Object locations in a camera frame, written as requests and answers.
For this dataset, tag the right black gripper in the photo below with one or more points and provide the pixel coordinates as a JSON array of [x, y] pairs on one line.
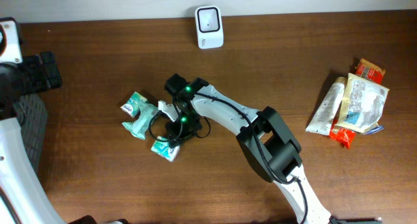
[[172, 130]]

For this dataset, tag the small white teal packet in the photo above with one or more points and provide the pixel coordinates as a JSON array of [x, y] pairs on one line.
[[162, 148]]

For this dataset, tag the small teal tissue pack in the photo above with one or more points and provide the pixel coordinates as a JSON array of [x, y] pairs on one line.
[[132, 106]]

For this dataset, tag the white cosmetic tube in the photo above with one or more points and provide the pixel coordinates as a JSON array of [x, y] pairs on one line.
[[322, 120]]

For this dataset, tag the cream snack bag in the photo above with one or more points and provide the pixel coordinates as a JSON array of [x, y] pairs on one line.
[[362, 104]]

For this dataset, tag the orange spaghetti pasta pack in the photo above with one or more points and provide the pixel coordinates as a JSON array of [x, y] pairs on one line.
[[369, 71]]

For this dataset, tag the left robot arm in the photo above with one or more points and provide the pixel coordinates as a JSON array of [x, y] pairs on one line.
[[23, 199]]

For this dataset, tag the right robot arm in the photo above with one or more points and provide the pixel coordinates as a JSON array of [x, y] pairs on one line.
[[269, 146]]

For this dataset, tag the white barcode scanner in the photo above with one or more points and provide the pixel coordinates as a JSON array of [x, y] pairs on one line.
[[209, 27]]

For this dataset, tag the grey plastic mesh basket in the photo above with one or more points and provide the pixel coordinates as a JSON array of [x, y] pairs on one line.
[[32, 116]]

